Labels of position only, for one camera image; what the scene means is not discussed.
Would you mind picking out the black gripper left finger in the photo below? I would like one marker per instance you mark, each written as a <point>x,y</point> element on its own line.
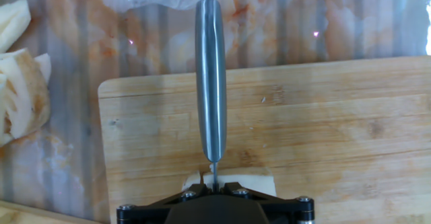
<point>148,212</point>

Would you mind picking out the steel cleaver knife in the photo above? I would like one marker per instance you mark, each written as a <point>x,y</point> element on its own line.
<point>210,82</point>

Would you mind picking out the wooden peg rack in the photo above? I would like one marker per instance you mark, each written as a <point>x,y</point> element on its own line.
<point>43,215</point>

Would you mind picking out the marble pattern plastic mat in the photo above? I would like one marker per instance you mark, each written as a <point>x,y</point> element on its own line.
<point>118,49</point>

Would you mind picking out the bamboo cutting board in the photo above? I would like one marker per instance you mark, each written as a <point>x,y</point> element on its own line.
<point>320,126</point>

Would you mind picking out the lotus root half piece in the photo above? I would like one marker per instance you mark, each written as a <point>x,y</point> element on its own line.
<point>252,182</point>

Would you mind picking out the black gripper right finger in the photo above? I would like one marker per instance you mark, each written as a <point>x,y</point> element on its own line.
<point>289,212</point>

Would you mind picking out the lotus root chunk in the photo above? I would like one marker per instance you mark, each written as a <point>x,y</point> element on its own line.
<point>43,66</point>

